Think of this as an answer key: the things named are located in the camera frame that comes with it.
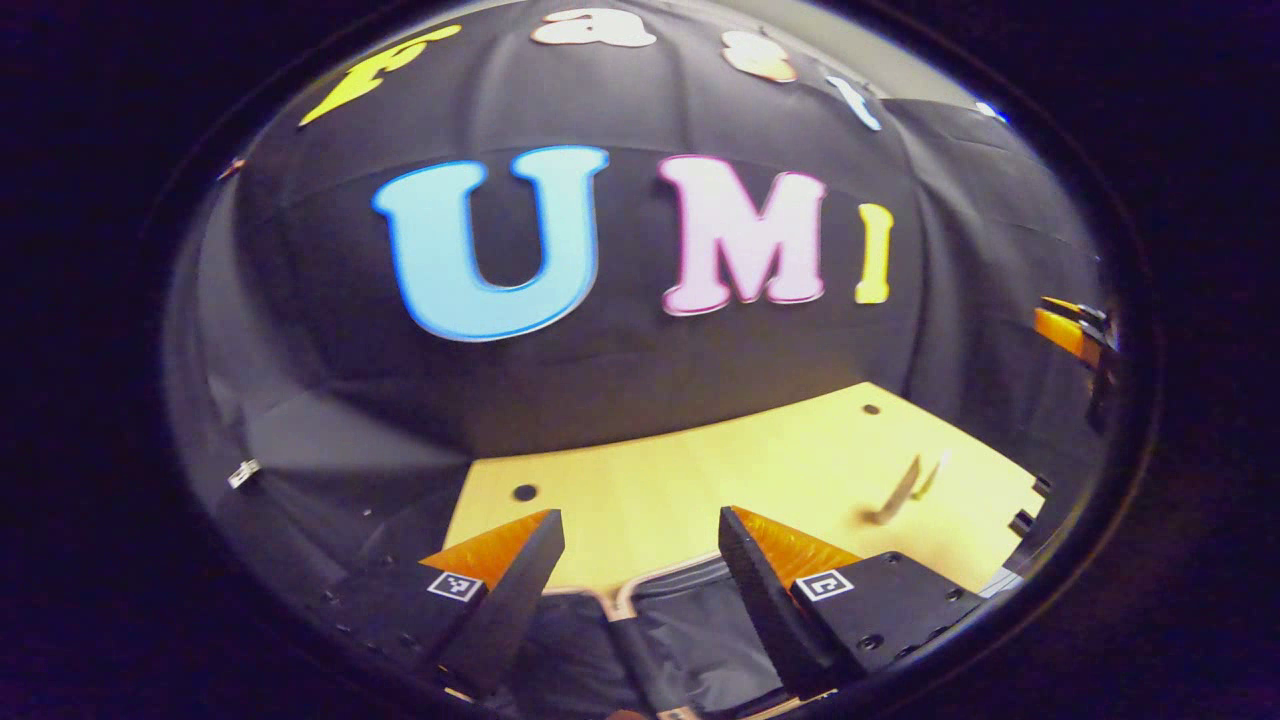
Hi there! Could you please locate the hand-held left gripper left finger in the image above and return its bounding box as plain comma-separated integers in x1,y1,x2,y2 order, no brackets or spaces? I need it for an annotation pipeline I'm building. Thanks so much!
305,508,567,701

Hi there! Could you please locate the black backdrop cloth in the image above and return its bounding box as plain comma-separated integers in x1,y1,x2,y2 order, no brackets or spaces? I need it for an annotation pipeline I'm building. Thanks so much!
165,0,1116,621

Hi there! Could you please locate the pale green skin care sachet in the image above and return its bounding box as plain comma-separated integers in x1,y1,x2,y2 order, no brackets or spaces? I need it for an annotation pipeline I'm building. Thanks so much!
912,450,951,501
866,455,923,526

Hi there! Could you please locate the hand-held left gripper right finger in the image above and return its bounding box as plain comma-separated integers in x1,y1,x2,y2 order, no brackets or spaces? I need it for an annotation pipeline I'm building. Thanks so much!
717,506,989,703

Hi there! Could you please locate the beige pink suitcase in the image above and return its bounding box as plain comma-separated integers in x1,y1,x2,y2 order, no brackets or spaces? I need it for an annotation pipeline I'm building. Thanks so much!
440,556,841,720

